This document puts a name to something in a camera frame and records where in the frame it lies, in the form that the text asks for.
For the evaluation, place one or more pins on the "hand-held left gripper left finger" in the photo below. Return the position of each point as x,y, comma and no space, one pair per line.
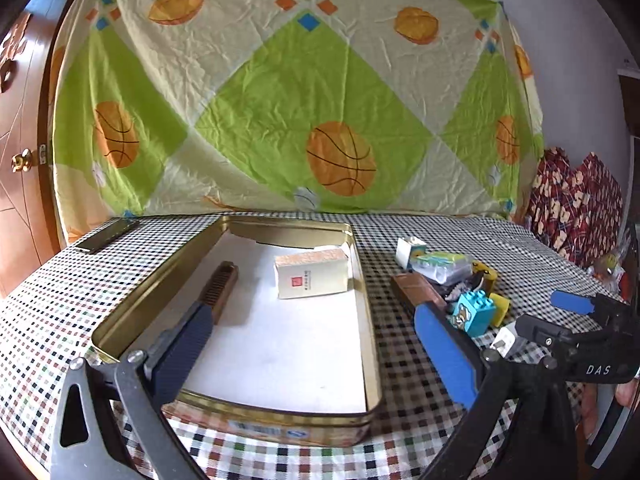
185,345

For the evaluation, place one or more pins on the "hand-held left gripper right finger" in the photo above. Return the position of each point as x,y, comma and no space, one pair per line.
445,350

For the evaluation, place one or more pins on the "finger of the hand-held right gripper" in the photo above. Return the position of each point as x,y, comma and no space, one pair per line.
542,334
572,301

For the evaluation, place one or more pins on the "white charger adapter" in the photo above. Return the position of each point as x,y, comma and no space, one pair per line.
507,342

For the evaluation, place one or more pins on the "cyan toy block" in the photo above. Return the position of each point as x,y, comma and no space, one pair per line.
467,310

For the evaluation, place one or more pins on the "brown rectangular box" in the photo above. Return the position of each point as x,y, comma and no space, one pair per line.
417,287

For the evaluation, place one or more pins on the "yellow face toy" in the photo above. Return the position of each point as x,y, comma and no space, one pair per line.
485,275

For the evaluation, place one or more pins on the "gold rectangular tin box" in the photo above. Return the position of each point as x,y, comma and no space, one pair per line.
280,422

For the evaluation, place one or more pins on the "person's right hand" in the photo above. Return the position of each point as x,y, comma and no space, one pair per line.
629,394

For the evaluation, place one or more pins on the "yellow toy brick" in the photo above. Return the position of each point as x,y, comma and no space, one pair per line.
501,310

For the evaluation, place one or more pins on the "small yellow toy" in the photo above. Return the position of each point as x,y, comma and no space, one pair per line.
607,262

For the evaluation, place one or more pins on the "purple amethyst rock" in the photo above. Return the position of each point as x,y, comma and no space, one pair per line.
457,290

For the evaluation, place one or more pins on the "brown wooden comb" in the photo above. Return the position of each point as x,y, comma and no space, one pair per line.
222,285

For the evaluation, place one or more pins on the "clear plastic box green label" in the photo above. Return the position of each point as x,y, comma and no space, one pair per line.
442,262

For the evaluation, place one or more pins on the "red patterned cloth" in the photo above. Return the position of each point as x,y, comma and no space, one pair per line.
575,200

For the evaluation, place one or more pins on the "white cube toy block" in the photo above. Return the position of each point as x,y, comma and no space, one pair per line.
405,252

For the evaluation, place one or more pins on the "black smartphone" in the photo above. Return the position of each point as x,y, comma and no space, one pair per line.
107,235

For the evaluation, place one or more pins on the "checkered tablecloth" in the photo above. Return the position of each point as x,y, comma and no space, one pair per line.
50,310

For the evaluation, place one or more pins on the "white box with cork top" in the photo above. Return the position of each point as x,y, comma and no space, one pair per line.
310,280

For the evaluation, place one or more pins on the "dark wooden cabinet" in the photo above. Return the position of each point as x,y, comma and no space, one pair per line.
631,100

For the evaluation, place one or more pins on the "metal door latch plate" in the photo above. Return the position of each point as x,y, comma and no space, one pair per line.
43,154

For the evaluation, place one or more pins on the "brass door knob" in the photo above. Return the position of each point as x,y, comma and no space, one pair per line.
21,161

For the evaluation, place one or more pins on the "green basketball printed sheet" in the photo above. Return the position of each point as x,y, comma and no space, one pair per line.
300,110

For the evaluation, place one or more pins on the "brown wooden door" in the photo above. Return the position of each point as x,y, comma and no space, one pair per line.
20,110

